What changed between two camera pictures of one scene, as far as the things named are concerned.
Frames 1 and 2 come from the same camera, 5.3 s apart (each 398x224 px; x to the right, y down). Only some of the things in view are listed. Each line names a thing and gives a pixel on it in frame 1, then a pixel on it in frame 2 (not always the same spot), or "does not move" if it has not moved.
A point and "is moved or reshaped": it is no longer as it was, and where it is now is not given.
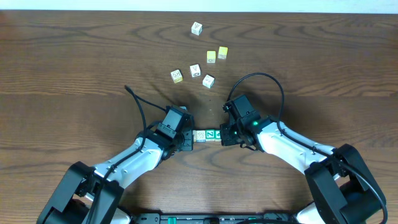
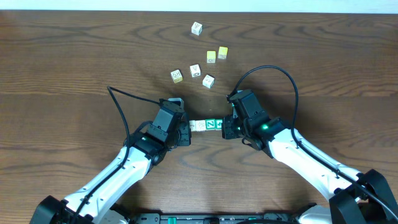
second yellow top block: [222, 52] does not move
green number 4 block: [217, 135] to [218, 124]
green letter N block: [209, 135] to [210, 124]
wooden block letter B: [176, 76] does not move
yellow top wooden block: [211, 56] does not move
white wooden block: [208, 81] does not move
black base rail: [212, 218] does not move
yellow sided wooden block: [194, 133] is moved or reshaped
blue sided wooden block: [200, 135] to [200, 125]
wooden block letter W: [195, 70] does not move
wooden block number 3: [196, 28] does not move
